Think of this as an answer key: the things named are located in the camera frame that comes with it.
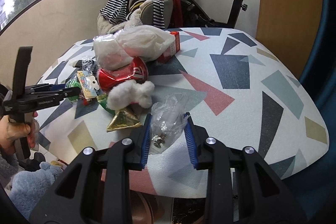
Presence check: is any grey fluffy sleeve forearm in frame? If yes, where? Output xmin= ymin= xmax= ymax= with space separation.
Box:
xmin=0 ymin=155 xmax=19 ymax=187

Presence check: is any white plastic bag of cotton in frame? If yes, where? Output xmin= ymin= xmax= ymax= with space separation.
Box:
xmin=93 ymin=25 xmax=175 ymax=71

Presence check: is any red cigarette box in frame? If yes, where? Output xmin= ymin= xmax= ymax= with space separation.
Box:
xmin=157 ymin=31 xmax=181 ymax=64

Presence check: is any clear plastic bag with foil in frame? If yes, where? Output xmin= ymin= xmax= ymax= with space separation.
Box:
xmin=150 ymin=93 xmax=189 ymax=155

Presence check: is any green gold tea packet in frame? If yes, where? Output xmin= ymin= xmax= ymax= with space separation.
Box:
xmin=97 ymin=93 xmax=142 ymax=132

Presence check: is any small clear black wrapper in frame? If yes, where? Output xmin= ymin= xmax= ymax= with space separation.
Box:
xmin=72 ymin=58 xmax=98 ymax=76

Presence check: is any brown round trash bin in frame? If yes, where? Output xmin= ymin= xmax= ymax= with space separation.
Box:
xmin=130 ymin=190 xmax=165 ymax=224

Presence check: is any beige fleece garment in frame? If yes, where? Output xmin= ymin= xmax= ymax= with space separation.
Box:
xmin=97 ymin=0 xmax=147 ymax=35

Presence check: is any colourful cartoon snack wrapper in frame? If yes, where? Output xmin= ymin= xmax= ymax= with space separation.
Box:
xmin=77 ymin=71 xmax=100 ymax=100

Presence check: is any geometric patterned tablecloth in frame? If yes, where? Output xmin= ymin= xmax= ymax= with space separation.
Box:
xmin=38 ymin=28 xmax=329 ymax=198

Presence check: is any person's left hand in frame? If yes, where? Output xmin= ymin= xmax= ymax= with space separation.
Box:
xmin=0 ymin=115 xmax=35 ymax=156

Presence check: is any wooden panel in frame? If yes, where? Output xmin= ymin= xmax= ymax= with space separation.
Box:
xmin=256 ymin=0 xmax=323 ymax=78

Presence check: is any striped black white shirt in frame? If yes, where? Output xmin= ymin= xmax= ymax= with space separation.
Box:
xmin=100 ymin=0 xmax=165 ymax=28

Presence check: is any green round wrapper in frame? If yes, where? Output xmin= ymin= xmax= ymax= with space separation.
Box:
xmin=65 ymin=76 xmax=81 ymax=102

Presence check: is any tan chair with clothes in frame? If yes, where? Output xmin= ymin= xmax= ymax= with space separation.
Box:
xmin=140 ymin=0 xmax=183 ymax=29

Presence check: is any white crumpled tissue wad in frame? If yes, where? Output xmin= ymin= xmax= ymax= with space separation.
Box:
xmin=106 ymin=80 xmax=155 ymax=110

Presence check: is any crushed red soda can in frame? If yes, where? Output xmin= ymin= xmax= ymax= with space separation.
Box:
xmin=96 ymin=57 xmax=149 ymax=93

